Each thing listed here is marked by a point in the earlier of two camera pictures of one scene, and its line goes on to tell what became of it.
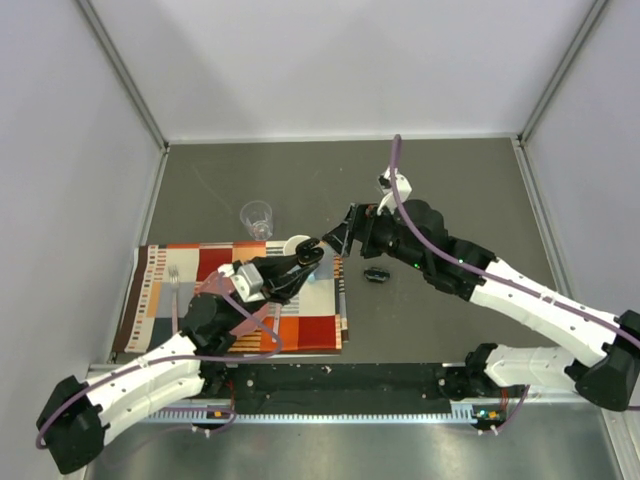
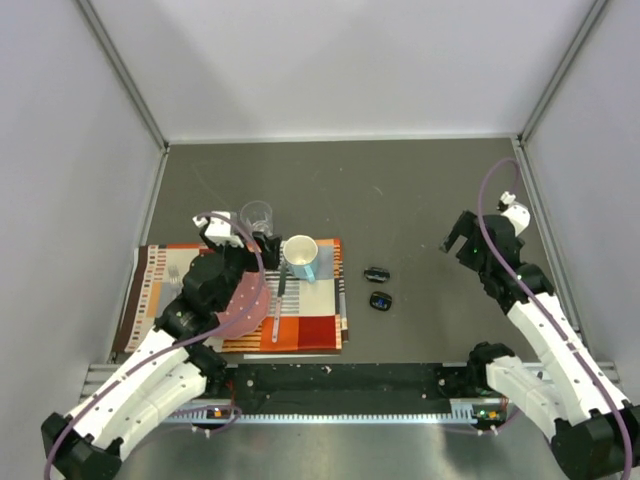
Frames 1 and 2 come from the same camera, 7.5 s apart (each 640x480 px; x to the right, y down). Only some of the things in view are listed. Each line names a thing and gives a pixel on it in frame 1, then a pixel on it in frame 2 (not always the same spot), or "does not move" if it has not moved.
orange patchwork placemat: x=161 y=278 does not move
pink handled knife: x=276 y=323 does not move
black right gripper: x=359 y=224 → x=462 y=227
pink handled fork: x=173 y=273 does not move
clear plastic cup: x=257 y=217 does not move
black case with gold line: x=307 y=251 → x=380 y=300
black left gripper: x=278 y=287 → x=269 y=247
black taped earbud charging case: x=377 y=274 does not move
